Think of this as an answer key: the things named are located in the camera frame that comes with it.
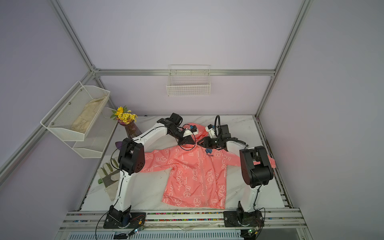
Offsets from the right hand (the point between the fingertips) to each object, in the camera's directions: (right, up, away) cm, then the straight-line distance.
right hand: (200, 145), depth 94 cm
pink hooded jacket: (-1, -18, -6) cm, 19 cm away
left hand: (-5, +2, -1) cm, 6 cm away
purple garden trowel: (-57, 0, +8) cm, 57 cm away
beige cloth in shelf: (-62, +15, -17) cm, 66 cm away
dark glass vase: (-44, +10, 0) cm, 45 cm away
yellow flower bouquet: (-46, +18, -7) cm, 50 cm away
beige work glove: (-55, -17, -6) cm, 58 cm away
